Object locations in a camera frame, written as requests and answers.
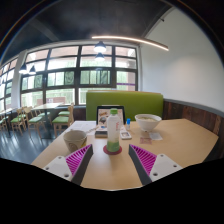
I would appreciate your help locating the large black-framed window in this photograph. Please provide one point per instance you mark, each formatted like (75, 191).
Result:
(61, 63)

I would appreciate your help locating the group of pendant lamps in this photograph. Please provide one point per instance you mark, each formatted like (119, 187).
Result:
(100, 47)

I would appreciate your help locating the black-framed menu display stand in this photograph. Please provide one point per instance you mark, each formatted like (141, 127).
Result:
(102, 115)

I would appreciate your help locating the white ceramic bowl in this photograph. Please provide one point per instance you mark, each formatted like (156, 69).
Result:
(147, 122)

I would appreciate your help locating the white printed paper sheet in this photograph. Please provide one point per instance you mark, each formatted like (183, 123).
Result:
(81, 126)

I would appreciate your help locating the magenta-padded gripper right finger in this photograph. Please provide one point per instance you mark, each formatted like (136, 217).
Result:
(146, 159)

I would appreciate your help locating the white paper packet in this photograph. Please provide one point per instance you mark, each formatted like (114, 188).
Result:
(155, 136)

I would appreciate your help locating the light wooden dining table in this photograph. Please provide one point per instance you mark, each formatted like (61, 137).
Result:
(46, 105)

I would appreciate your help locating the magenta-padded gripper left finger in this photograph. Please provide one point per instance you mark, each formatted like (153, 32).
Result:
(76, 160)

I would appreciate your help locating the group of green-seated wooden chairs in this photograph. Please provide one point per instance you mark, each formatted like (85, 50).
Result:
(35, 119)

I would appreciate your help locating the small white flat device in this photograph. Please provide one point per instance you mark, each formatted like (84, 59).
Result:
(125, 135)

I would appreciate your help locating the small blue-capped white bottle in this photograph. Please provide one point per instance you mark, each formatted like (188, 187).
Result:
(128, 124)

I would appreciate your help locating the green-capped white drink bottle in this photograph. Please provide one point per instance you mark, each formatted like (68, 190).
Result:
(113, 131)

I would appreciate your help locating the reddish brown sachet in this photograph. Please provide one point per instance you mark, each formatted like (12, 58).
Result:
(145, 140)

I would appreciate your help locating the green upholstered bench backrest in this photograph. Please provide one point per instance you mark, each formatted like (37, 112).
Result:
(143, 101)

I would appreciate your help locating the flat round red coaster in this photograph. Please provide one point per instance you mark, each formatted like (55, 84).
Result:
(105, 150)

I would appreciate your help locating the long curved light strip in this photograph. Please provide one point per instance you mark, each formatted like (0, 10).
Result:
(133, 39)

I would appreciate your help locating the patterned beige cup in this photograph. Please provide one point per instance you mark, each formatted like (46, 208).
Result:
(75, 141)

